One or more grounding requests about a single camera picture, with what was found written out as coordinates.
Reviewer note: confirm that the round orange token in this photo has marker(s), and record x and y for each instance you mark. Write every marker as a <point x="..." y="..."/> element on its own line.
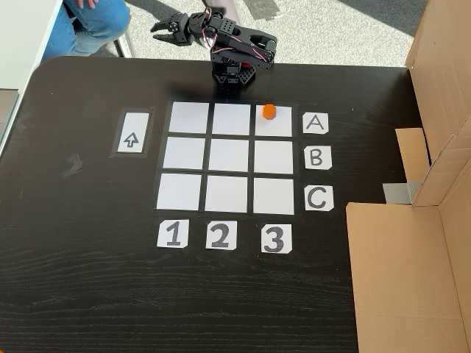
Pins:
<point x="269" y="112"/>

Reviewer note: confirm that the white paper grid square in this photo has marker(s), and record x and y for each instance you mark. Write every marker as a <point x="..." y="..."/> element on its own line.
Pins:
<point x="273" y="157"/>
<point x="226" y="194"/>
<point x="189" y="117"/>
<point x="231" y="119"/>
<point x="184" y="153"/>
<point x="273" y="196"/>
<point x="228" y="155"/>
<point x="283" y="127"/>
<point x="179" y="192"/>

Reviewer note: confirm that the person's hand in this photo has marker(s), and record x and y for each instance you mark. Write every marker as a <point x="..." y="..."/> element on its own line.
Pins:
<point x="86" y="3"/>

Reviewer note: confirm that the metal chair leg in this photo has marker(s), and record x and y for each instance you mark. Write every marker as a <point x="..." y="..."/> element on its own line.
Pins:
<point x="123" y="46"/>

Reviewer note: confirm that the black red bar clamp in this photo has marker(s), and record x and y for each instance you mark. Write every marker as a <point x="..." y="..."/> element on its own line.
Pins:
<point x="246" y="65"/>

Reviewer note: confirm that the grey floor socket cover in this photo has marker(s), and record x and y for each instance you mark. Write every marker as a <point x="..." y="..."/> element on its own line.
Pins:
<point x="266" y="9"/>

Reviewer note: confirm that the person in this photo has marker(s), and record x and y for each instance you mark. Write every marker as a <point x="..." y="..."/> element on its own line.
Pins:
<point x="88" y="25"/>

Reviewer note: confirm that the white arrow paper sheet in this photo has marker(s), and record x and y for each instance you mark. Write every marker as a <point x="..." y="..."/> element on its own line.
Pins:
<point x="133" y="127"/>

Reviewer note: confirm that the white desk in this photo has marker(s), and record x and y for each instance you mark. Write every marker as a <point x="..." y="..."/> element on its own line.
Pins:
<point x="22" y="36"/>

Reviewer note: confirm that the paper label letter A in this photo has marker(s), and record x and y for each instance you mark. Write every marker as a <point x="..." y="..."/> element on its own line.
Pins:
<point x="307" y="128"/>

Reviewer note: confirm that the paper label letter B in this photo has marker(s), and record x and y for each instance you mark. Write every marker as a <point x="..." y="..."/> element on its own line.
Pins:
<point x="309" y="165"/>

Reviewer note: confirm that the paper label number 1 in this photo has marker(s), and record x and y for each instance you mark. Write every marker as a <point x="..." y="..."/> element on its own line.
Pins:
<point x="162" y="228"/>

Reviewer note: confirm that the paper label number 2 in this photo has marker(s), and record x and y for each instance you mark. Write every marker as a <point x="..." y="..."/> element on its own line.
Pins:
<point x="211" y="228"/>

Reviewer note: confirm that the paper label letter C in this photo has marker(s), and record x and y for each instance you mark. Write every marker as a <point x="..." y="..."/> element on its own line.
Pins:
<point x="317" y="198"/>

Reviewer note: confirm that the paper label number 3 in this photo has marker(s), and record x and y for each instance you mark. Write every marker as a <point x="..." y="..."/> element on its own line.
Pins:
<point x="266" y="231"/>

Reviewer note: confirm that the brown cardboard screen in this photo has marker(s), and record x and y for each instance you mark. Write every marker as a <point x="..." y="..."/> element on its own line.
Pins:
<point x="404" y="276"/>

